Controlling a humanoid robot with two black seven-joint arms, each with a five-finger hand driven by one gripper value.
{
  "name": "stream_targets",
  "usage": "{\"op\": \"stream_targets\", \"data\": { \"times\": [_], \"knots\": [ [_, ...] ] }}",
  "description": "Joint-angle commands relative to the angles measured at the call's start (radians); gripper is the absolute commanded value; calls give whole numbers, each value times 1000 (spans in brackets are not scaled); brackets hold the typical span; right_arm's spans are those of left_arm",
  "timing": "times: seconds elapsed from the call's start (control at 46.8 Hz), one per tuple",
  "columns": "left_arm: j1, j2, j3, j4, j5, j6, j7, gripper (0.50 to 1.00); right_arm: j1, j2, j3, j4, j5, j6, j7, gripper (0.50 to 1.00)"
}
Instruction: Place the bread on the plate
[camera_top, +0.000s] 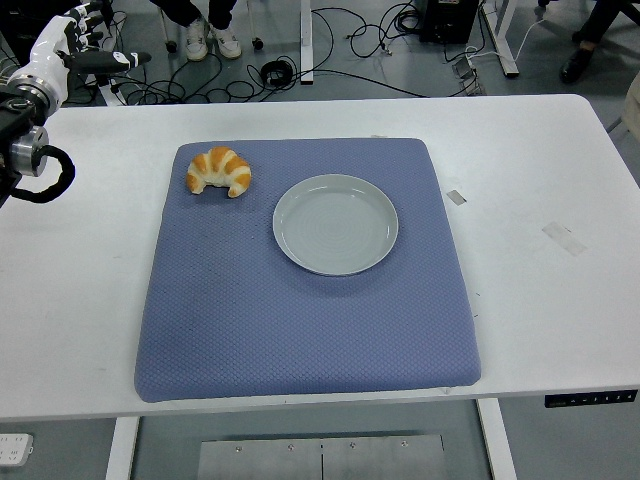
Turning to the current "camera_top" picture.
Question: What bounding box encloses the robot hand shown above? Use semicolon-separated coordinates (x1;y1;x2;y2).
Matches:
8;0;152;105

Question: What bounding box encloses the croissant bread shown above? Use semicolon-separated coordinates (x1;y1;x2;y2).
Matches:
186;145;253;199

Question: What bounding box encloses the grey round plate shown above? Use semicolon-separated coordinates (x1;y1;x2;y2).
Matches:
272;173;400;278

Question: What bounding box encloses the large black cabinet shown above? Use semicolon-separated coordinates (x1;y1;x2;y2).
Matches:
0;0;56;56

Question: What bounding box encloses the chair caster leg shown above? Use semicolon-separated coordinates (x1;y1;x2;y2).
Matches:
246;0;265;51
158;7;178;54

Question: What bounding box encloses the person's leg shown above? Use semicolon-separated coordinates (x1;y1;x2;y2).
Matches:
207;0;239;32
572;0;640;49
149;0;201;27

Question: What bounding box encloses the white sneaker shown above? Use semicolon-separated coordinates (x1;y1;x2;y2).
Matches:
184;18;209;62
212;24;243;60

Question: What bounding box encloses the blue quilted mat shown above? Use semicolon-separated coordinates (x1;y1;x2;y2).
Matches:
133;137;483;404

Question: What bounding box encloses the white power strip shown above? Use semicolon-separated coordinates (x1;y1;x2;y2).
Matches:
0;432;35;466

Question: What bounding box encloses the white table leg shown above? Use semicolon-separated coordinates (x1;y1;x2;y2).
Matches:
104;416;141;480
476;398;519;480

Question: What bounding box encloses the black equipment box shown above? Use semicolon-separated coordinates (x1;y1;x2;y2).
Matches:
418;0;479;45

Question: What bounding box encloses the silver foot pedal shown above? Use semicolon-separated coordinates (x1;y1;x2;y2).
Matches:
452;53;487;97

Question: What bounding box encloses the black shoe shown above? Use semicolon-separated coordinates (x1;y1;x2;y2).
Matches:
558;47;597;85

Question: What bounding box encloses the grey tape piece large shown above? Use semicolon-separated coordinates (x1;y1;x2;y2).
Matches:
541;221;589;258

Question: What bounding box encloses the beige object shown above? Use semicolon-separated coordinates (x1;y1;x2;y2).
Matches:
607;74;640;136

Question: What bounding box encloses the black table control panel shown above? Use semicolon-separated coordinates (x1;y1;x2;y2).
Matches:
543;389;640;410

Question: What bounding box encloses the black cable tangle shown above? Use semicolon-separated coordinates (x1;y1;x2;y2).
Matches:
64;49;264;107

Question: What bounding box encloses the coiled black cable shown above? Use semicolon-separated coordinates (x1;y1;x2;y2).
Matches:
259;59;297;90

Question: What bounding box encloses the white desk leg post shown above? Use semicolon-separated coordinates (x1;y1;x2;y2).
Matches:
299;0;315;85

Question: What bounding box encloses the long black floor cable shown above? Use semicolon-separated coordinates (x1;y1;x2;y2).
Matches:
298;68;434;99

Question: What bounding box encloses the looped black floor cable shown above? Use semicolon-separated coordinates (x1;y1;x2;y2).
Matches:
348;7;419;59

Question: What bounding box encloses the white floor cable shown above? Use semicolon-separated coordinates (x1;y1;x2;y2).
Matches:
464;18;547;60

